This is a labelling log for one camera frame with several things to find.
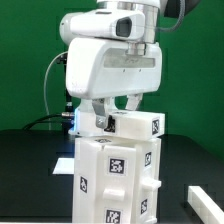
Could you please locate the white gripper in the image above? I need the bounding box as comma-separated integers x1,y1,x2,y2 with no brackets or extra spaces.
66,38,162,129

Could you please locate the white cabinet block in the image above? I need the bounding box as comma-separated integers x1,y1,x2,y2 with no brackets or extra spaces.
104,110,165,141

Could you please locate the white cabinet door panel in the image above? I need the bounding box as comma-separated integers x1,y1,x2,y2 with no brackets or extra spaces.
133,138,161,224

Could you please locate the white cabinet box body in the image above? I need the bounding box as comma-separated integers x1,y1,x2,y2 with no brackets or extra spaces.
72,137,161,224

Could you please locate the white door panel front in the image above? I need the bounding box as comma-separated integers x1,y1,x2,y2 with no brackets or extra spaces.
95,146,136,224

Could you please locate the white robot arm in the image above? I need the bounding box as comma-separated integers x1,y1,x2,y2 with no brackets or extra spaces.
60,0,201,139

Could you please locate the white marker sheet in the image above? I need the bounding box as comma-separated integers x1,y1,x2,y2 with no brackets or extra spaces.
53,158,74,175

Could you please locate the white bar piece right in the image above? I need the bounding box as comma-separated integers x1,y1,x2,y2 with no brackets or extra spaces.
187,186,224,224

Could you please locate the black camera on stand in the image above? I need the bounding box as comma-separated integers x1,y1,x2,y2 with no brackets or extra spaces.
56,52,74,136

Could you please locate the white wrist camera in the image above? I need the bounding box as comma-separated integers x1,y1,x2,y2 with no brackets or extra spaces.
70,9,145,41

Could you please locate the grey corrugated cable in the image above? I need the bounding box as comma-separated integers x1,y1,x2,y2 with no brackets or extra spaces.
156,0,187,34

